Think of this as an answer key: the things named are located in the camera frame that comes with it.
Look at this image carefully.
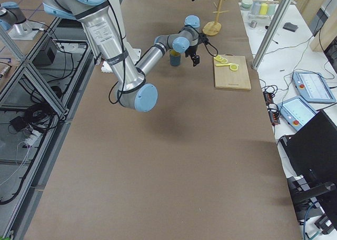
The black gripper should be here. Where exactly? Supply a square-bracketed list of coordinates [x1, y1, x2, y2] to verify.
[185, 33, 209, 67]

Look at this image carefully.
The blue mug yellow inside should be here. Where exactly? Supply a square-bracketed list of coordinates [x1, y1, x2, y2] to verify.
[170, 49, 181, 67]

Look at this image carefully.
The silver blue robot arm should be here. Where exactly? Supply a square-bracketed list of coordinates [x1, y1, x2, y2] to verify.
[43, 0, 203, 112]

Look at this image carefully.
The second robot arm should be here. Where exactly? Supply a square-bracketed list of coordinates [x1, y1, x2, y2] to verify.
[1, 2, 26, 31]

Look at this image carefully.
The wooden cup storage rack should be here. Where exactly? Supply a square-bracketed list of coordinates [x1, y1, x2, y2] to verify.
[202, 0, 228, 36]

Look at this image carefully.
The grey cup on tray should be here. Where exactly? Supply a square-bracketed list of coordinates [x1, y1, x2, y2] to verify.
[251, 1, 261, 15]

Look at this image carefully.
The small steel cup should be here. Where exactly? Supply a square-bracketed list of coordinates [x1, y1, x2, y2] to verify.
[249, 20, 257, 28]

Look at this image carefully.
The yellow cup on tray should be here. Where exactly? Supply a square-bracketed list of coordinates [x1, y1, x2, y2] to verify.
[259, 3, 268, 15]

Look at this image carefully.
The light blue cup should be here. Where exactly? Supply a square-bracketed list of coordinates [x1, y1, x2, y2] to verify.
[267, 3, 276, 17]

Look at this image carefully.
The yellow plastic knife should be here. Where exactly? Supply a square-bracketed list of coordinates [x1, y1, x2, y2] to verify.
[215, 63, 239, 69]

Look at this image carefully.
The bamboo cutting board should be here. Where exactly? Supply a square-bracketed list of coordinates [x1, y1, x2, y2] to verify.
[213, 55, 251, 90]

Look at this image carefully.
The lemon slice on knife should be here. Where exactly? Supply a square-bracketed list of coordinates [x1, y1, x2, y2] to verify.
[230, 63, 239, 71]

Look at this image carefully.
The green rimmed bowl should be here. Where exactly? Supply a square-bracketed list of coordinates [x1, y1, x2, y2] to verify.
[241, 0, 253, 9]

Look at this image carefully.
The blue teach pendant near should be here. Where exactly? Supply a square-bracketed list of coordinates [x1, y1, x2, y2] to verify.
[277, 96, 318, 131]

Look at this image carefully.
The blue teach pendant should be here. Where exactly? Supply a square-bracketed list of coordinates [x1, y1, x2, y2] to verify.
[292, 72, 336, 104]
[277, 96, 318, 131]

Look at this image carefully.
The blue teach pendant far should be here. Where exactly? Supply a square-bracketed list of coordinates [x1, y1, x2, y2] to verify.
[292, 72, 336, 104]

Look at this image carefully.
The black office chair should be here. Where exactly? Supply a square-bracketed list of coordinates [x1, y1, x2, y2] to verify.
[280, 111, 336, 234]

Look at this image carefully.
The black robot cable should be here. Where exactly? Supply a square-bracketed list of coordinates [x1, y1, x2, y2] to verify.
[205, 38, 219, 58]

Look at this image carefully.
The aluminium frame post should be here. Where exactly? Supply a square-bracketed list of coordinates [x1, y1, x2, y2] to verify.
[252, 0, 292, 70]

